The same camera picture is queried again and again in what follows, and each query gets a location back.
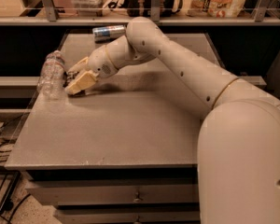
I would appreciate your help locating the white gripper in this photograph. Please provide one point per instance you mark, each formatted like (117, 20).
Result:
(101, 62)

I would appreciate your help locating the black rxbar chocolate wrapper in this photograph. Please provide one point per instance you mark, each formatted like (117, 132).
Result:
(69, 76)

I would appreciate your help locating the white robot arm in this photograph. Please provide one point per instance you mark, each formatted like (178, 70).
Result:
(238, 151)

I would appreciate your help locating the clear plastic water bottle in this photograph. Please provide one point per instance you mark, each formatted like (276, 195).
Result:
(51, 79)

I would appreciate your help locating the blue silver drink can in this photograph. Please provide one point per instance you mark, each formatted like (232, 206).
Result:
(107, 33)

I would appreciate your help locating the grey drawer cabinet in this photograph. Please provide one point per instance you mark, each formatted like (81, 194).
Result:
(142, 123)

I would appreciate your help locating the black backpack on shelf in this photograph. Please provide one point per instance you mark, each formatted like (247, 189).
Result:
(137, 8)

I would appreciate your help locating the upper grey drawer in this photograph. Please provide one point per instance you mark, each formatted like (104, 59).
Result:
(116, 191)

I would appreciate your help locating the grey drawer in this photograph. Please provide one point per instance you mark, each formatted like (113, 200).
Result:
(141, 214)
(116, 191)

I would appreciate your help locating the lower grey drawer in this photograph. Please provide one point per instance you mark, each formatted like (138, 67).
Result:
(141, 214)

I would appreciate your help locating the printed snack bag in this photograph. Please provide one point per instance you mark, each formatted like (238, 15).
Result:
(215, 8)

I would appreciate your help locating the grey metal shelf rail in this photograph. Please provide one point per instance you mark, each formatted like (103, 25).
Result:
(63, 13)

